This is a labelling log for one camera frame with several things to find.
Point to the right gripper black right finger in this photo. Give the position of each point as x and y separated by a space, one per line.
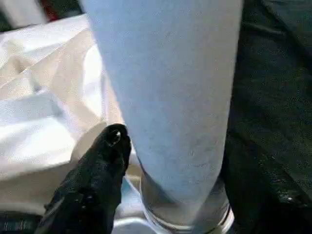
263 207

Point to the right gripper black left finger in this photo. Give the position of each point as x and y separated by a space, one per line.
92 185

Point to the white plastic table top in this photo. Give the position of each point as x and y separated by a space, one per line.
36 122

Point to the white plastic table leg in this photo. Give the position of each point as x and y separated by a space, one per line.
165 85

